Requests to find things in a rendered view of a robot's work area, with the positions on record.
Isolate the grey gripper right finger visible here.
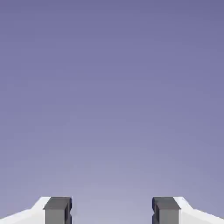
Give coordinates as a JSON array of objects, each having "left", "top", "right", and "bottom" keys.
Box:
[{"left": 151, "top": 196, "right": 224, "bottom": 224}]

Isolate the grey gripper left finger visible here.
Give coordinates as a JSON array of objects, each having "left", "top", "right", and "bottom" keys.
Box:
[{"left": 0, "top": 196, "right": 73, "bottom": 224}]

